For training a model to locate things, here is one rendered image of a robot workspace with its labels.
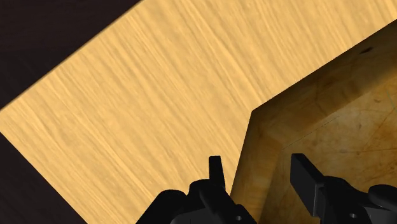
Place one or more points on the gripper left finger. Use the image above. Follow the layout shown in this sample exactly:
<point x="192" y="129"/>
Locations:
<point x="214" y="201"/>

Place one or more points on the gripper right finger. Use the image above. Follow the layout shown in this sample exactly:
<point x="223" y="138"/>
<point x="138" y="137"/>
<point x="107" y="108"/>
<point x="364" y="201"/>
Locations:
<point x="328" y="198"/>

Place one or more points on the brown patterned robot stand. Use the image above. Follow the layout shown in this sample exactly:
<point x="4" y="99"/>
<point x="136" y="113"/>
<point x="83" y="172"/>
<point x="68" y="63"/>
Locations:
<point x="341" y="124"/>

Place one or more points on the light wooden table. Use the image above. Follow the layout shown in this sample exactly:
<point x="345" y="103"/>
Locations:
<point x="139" y="108"/>

